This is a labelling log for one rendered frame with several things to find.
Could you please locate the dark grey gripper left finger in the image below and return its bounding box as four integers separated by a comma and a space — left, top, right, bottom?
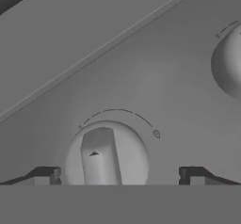
0, 166, 62, 186

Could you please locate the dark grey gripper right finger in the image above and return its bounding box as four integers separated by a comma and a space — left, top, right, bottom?
178, 166, 241, 186

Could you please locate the grey round stove knob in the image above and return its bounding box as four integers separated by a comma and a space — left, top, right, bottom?
64, 120, 150, 186
210, 24, 241, 100

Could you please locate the grey stove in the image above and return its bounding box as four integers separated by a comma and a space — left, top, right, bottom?
0, 0, 241, 186

